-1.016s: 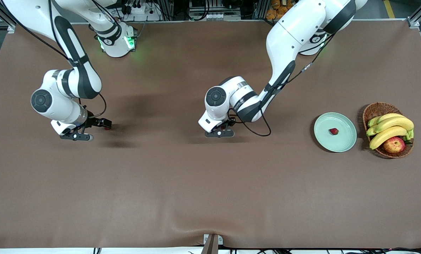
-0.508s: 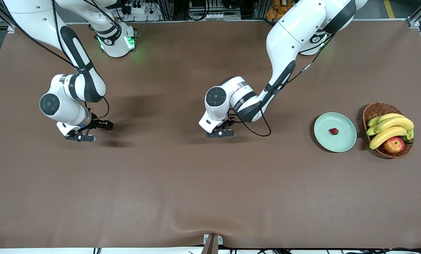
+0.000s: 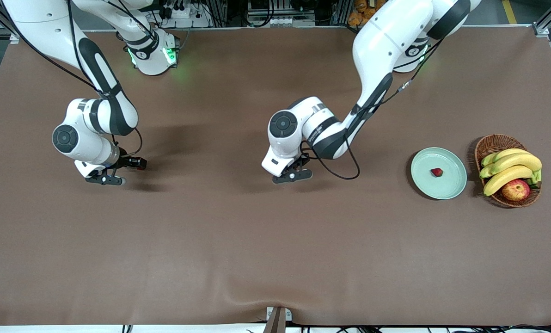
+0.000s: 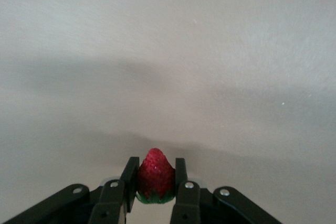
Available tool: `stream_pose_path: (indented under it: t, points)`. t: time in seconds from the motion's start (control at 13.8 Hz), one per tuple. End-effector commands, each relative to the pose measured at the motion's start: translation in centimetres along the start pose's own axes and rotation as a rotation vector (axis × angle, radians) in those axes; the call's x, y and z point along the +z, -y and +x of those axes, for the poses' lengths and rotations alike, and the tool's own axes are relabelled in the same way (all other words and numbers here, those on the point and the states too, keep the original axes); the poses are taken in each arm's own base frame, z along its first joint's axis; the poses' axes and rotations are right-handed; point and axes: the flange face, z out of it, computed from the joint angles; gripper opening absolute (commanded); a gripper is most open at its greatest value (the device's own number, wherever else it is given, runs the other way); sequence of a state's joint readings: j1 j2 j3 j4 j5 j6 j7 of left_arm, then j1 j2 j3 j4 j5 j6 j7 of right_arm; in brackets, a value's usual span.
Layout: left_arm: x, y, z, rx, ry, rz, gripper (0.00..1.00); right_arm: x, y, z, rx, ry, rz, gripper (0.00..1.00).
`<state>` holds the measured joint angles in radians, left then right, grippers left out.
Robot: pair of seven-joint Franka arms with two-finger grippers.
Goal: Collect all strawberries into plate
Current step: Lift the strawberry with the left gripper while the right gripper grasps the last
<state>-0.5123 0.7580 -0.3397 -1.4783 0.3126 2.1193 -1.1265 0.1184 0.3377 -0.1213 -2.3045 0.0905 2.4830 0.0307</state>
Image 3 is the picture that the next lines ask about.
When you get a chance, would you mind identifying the red yellow apple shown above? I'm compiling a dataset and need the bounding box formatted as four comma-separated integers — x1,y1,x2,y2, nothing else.
501,179,531,202

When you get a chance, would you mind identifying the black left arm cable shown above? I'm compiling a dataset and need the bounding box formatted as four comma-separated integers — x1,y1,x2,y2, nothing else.
301,39,445,180

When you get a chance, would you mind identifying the electronics unit with connectors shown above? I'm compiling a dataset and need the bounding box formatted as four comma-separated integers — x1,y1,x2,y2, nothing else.
247,0,316,27

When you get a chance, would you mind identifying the large table cover mat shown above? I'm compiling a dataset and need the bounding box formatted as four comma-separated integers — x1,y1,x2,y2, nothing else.
0,25,551,327

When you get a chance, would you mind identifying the brown wicker basket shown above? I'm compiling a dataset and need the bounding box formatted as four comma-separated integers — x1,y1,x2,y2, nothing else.
474,134,542,208

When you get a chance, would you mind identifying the light green round plate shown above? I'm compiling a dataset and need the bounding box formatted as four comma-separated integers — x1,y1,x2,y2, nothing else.
410,147,468,200

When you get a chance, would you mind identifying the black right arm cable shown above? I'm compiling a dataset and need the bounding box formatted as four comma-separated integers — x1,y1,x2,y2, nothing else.
0,0,158,157

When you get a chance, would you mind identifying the metal bracket with pole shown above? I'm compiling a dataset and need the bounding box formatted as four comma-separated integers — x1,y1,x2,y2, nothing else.
263,306,293,333

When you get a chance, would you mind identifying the white power strip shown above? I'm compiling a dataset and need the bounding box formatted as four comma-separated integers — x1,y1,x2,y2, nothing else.
165,0,202,19

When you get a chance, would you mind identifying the yellow banana bunch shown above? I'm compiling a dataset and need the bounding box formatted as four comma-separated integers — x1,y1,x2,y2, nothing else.
479,148,543,197

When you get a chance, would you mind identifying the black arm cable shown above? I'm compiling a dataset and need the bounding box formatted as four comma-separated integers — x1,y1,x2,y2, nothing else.
301,39,445,180
0,0,158,157

